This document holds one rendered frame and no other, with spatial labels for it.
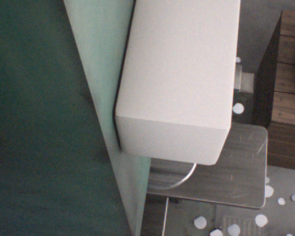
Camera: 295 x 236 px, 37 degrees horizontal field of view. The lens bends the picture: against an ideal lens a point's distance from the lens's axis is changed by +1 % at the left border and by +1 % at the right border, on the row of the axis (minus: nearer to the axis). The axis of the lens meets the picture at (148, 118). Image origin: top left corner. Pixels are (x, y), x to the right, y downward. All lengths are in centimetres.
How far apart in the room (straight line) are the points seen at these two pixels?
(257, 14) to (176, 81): 173
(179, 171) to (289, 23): 82
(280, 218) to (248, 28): 74
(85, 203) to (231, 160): 52
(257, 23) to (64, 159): 171
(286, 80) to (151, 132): 118
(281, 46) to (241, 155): 69
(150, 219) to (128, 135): 62
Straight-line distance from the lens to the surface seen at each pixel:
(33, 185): 22
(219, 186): 72
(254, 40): 181
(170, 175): 72
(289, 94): 131
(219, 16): 17
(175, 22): 17
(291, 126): 129
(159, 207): 78
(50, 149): 16
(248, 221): 136
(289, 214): 156
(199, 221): 84
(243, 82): 99
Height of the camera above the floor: 147
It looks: 66 degrees down
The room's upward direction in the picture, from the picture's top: 2 degrees counter-clockwise
